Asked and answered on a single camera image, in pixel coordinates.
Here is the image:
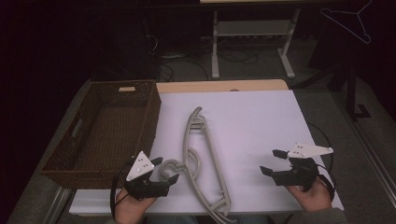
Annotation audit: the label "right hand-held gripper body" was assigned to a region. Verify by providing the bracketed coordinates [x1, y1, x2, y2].
[270, 142, 334, 191]

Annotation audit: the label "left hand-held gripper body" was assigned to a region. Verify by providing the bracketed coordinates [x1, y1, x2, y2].
[124, 151, 171, 201]

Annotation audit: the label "brown woven basket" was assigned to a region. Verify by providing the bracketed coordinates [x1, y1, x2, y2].
[40, 78, 163, 190]

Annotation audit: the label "grey plastic clothes hanger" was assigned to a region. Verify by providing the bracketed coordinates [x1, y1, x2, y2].
[158, 114, 233, 217]
[162, 106, 237, 224]

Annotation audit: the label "person's right hand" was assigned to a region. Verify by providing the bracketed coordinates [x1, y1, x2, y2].
[286, 178, 332, 213]

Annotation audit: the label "person's left hand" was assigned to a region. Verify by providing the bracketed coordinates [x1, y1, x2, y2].
[115, 188, 157, 224]

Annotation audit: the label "white table mat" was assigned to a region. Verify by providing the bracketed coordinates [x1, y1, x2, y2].
[68, 89, 345, 217]

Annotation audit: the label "black stand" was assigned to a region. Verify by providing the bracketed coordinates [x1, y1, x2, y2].
[298, 18, 373, 121]

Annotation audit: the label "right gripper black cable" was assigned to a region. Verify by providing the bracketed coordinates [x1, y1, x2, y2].
[317, 163, 338, 201]

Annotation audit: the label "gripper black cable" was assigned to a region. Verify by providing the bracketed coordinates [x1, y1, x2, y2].
[109, 158, 135, 218]
[317, 163, 338, 201]

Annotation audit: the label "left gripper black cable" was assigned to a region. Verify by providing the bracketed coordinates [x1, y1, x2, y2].
[109, 158, 135, 218]

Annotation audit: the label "metal floor rail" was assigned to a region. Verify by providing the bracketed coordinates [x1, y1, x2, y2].
[334, 92, 396, 208]

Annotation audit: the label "black floor cables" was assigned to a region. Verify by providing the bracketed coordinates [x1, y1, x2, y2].
[143, 34, 260, 82]

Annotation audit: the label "white metal frame desk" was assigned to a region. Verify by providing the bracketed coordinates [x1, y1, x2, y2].
[199, 0, 302, 80]

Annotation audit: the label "white wire clothes hanger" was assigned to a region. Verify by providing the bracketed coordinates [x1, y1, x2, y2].
[319, 0, 374, 45]

